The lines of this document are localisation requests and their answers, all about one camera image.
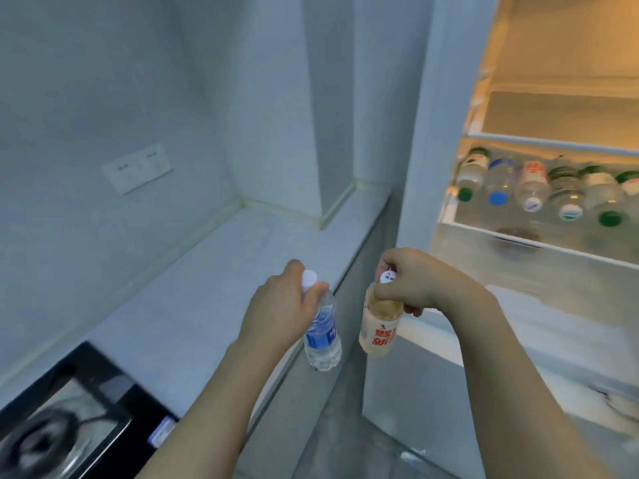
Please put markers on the beige drink bottle red label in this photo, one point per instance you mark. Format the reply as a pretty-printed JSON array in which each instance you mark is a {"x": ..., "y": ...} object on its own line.
[{"x": 378, "y": 329}]

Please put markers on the person's left thumb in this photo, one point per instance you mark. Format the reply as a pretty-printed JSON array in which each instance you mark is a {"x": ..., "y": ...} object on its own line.
[{"x": 319, "y": 299}]

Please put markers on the blue label water bottle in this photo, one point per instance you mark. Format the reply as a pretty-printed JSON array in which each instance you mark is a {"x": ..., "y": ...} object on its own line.
[{"x": 324, "y": 339}]

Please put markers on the black stove burner grate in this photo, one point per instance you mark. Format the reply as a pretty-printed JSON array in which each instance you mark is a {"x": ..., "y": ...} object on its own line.
[{"x": 35, "y": 441}]

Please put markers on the person's right forearm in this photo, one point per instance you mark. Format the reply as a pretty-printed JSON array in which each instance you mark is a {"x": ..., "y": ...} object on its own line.
[{"x": 514, "y": 389}]

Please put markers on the person's right thumb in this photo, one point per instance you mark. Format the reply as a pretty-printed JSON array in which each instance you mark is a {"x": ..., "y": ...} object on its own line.
[{"x": 388, "y": 292}]

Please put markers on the white fridge shelf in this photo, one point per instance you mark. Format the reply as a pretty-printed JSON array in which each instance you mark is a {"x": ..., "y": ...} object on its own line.
[{"x": 564, "y": 88}]

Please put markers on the white wall socket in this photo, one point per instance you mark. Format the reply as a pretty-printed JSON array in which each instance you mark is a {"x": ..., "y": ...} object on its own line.
[{"x": 137, "y": 168}]

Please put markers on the black glass gas stove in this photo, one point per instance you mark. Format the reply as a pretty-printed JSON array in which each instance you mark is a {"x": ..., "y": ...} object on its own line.
[{"x": 125, "y": 394}]

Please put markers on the glass fridge shelf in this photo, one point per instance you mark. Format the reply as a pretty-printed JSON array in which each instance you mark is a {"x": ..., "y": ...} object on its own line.
[{"x": 554, "y": 143}]

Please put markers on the person's right hand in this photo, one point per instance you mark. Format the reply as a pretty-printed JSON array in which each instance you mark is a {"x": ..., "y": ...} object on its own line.
[{"x": 432, "y": 284}]

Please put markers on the person's left forearm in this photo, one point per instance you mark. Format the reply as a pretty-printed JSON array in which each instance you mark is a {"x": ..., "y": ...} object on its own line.
[{"x": 214, "y": 414}]

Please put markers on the person's left hand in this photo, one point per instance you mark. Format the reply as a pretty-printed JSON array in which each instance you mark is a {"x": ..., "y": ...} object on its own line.
[{"x": 272, "y": 311}]

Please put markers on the white stove sticker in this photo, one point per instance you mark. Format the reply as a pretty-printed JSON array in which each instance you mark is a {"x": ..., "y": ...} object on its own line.
[{"x": 162, "y": 432}]

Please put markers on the clear fridge drawer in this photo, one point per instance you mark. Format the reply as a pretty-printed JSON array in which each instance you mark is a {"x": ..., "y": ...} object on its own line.
[{"x": 559, "y": 259}]

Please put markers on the white open fridge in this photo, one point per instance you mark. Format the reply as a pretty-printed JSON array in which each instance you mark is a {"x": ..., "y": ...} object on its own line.
[{"x": 432, "y": 119}]

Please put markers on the row of fridge bottles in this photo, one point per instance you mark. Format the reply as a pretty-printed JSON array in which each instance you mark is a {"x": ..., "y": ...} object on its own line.
[{"x": 531, "y": 187}]

